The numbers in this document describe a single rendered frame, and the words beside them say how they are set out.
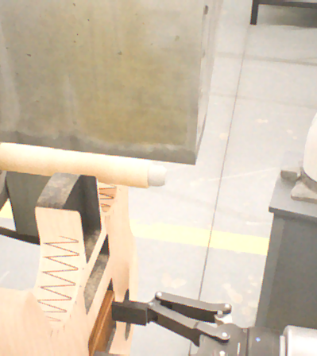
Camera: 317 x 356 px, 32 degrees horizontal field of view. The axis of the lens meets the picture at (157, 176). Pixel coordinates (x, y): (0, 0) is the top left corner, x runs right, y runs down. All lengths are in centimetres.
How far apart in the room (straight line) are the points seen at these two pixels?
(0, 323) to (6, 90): 17
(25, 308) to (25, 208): 58
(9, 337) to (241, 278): 181
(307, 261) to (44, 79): 125
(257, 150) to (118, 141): 250
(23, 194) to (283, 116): 239
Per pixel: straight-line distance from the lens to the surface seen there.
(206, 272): 222
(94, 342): 66
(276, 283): 166
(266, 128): 309
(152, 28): 36
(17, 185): 97
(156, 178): 61
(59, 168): 64
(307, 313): 173
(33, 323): 46
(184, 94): 38
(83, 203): 59
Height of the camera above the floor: 163
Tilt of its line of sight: 38 degrees down
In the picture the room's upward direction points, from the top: straight up
